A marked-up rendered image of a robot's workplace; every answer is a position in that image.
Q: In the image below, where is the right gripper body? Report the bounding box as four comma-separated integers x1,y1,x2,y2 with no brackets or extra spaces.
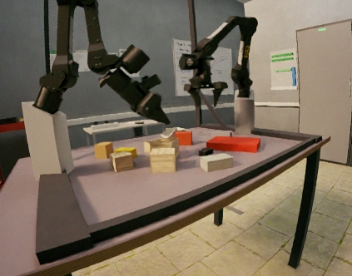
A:
119,79,162,116

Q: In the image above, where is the white rectangular block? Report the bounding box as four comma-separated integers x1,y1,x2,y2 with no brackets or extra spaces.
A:
200,153,233,172

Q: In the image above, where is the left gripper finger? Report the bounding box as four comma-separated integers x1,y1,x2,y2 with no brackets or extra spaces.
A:
212,90,224,107
187,91,199,107

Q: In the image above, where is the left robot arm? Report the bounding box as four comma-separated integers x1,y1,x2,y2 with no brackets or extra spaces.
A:
179,16,258,98

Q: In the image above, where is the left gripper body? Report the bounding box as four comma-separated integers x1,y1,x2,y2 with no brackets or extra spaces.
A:
183,70,228,91

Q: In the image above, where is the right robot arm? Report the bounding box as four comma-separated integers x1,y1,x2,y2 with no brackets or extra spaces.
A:
32,0,161,115

